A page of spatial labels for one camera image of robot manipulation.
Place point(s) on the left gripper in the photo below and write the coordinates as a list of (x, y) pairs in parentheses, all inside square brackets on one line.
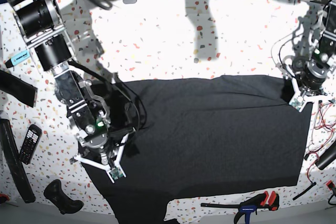
[(303, 95)]

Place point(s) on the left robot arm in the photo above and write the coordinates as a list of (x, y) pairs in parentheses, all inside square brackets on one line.
[(307, 60)]

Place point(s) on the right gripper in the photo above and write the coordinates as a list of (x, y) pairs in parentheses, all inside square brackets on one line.
[(104, 155)]

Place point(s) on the black game controller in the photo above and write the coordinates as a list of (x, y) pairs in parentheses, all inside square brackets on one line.
[(54, 193)]

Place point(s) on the dark grey T-shirt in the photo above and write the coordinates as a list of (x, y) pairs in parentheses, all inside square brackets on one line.
[(228, 135)]

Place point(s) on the long black tube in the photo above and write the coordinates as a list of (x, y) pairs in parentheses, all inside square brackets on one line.
[(14, 164)]

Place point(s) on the black TV remote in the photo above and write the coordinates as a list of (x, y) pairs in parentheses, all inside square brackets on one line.
[(29, 145)]

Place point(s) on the blue highlighter marker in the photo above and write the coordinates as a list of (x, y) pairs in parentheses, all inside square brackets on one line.
[(18, 58)]

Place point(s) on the black cylinder right edge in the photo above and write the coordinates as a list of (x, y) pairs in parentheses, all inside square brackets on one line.
[(326, 158)]

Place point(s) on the black blue bar clamp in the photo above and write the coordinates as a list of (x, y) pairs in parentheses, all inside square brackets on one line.
[(251, 205)]

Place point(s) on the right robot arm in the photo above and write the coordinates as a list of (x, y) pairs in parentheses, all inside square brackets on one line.
[(44, 33)]

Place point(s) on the black folded cloth strip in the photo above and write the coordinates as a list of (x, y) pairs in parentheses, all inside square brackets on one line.
[(22, 91)]

